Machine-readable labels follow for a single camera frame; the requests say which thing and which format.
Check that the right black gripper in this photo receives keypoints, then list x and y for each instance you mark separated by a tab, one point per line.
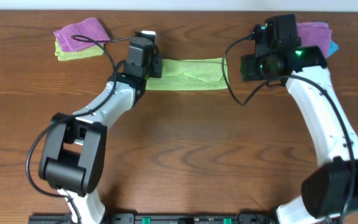
247	68

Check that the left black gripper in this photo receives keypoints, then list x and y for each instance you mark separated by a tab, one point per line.
157	66

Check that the light green microfiber cloth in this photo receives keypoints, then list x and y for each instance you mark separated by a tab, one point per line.
189	75

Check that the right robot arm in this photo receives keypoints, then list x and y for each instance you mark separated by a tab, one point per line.
330	192

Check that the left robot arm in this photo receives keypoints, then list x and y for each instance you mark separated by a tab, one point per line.
72	160

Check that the folded green cloth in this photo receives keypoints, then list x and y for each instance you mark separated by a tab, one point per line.
86	53

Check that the crumpled purple cloth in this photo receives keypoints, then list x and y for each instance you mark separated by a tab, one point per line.
315	33

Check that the folded purple cloth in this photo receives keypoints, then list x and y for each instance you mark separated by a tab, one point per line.
90	27

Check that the blue cloth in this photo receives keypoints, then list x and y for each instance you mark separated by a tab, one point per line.
332	48

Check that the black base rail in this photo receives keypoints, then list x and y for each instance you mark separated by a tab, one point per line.
130	218

